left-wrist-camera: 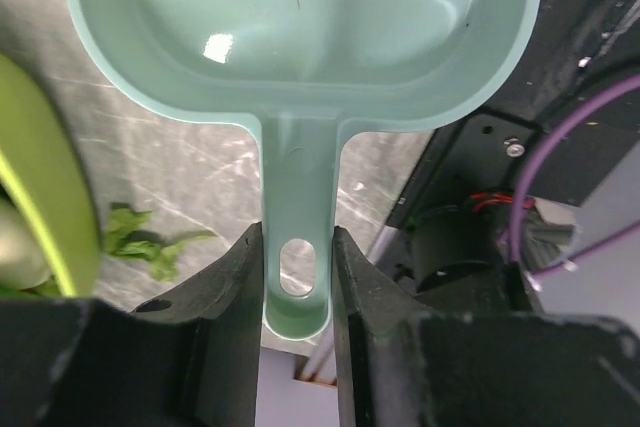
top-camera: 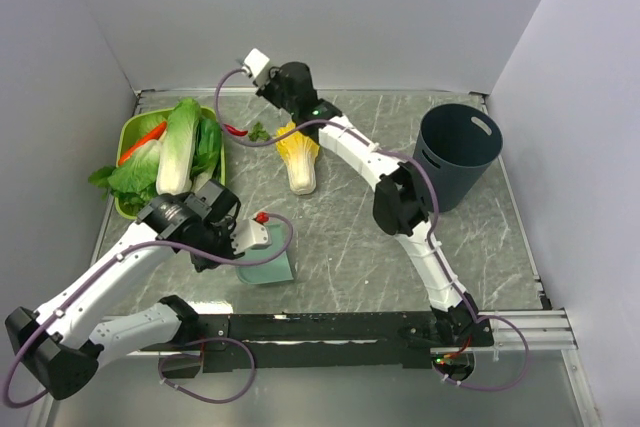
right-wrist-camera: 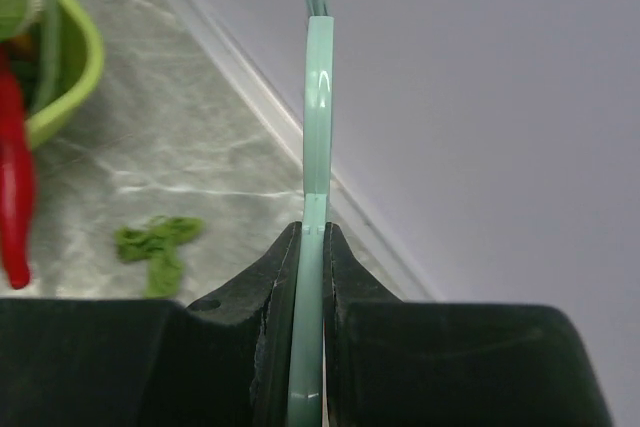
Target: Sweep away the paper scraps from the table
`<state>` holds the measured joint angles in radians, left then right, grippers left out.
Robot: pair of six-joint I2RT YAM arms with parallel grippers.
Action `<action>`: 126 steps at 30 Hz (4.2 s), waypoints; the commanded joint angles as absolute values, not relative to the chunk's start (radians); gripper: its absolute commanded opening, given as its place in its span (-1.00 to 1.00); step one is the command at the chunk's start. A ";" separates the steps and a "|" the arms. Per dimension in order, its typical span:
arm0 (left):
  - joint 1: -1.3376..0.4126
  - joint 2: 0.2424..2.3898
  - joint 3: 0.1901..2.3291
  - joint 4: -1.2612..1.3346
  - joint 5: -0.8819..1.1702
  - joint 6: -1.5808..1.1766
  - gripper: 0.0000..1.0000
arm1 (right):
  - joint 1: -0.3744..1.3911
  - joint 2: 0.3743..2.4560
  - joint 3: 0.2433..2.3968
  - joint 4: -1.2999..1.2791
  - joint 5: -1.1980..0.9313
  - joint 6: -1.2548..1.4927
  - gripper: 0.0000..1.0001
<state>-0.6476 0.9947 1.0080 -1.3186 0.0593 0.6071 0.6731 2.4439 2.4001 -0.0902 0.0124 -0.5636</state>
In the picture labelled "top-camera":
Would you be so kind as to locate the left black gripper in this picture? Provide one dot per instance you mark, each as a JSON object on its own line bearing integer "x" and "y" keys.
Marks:
{"x": 227, "y": 226}

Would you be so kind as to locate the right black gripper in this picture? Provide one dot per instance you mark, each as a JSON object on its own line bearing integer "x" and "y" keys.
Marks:
{"x": 263, "y": 91}

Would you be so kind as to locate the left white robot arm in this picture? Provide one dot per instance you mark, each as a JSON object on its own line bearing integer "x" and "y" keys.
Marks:
{"x": 65, "y": 341}

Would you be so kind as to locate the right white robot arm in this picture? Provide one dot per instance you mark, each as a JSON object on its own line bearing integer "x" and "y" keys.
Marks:
{"x": 399, "y": 209}

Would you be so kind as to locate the green scrap near cabbage top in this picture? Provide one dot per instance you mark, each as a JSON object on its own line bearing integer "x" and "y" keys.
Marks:
{"x": 258, "y": 133}

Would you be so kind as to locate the yellow napa cabbage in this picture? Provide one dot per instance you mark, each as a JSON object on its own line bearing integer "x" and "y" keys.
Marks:
{"x": 299, "y": 153}

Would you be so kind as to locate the red chili pepper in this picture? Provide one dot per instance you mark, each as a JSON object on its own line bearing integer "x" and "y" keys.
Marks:
{"x": 233, "y": 131}

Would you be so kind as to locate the bok choy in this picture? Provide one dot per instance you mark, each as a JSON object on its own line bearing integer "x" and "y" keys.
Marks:
{"x": 207, "y": 153}

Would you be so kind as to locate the green lettuce leaf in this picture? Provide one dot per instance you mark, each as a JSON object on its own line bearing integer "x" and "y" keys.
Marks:
{"x": 133, "y": 183}

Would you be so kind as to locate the white green napa cabbage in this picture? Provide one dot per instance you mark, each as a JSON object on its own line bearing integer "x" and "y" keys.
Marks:
{"x": 177, "y": 148}

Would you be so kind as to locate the orange carrot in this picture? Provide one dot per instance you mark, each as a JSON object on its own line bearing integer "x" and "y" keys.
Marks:
{"x": 154, "y": 134}

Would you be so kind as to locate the green plastic basket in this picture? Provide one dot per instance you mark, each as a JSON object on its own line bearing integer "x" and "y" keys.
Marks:
{"x": 139, "y": 125}

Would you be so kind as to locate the dark grey waste bin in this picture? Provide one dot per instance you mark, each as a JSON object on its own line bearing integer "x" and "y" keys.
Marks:
{"x": 456, "y": 144}

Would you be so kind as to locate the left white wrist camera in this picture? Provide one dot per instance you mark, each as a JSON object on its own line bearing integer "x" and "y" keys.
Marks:
{"x": 249, "y": 234}

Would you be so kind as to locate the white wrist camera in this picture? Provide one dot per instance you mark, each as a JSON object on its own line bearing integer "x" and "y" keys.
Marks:
{"x": 249, "y": 234}
{"x": 256, "y": 66}

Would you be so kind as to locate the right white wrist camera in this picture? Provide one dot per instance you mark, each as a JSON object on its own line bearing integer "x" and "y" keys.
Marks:
{"x": 256, "y": 66}

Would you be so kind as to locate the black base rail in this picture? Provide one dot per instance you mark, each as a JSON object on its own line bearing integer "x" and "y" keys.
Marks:
{"x": 305, "y": 340}

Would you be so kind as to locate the aluminium frame rail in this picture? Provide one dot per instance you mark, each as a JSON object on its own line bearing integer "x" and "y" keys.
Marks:
{"x": 529, "y": 332}

